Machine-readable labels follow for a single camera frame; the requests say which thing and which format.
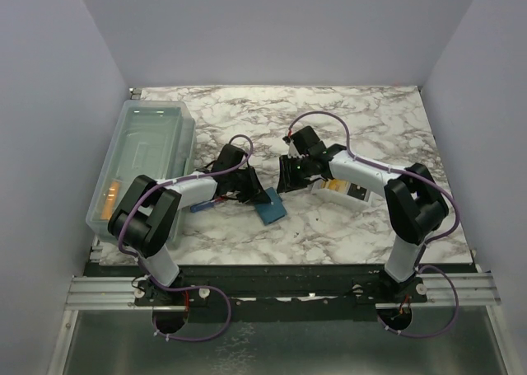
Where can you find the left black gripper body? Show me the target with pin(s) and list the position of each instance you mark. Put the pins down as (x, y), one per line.
(242, 185)

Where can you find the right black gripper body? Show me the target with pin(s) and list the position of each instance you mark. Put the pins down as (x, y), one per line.
(305, 172)

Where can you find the teal leather card holder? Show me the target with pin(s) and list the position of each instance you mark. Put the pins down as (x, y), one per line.
(273, 211)

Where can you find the credit cards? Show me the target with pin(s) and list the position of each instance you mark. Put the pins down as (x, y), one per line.
(346, 188)

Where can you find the clear acrylic card box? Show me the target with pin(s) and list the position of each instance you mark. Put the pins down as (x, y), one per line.
(341, 200)

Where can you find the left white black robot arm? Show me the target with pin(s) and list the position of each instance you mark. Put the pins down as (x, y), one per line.
(143, 220)

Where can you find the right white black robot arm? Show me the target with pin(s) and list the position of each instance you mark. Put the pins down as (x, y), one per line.
(416, 207)

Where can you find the blue red screwdriver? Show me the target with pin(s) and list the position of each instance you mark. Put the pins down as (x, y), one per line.
(206, 205)

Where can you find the orange tool in bin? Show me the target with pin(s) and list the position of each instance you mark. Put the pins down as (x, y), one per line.
(110, 198)

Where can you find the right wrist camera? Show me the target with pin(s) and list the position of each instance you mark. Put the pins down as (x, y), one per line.
(295, 144)

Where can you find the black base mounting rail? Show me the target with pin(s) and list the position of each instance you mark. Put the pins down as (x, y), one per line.
(205, 302)

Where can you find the aluminium extrusion rail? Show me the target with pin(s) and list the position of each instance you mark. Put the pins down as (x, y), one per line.
(477, 290)

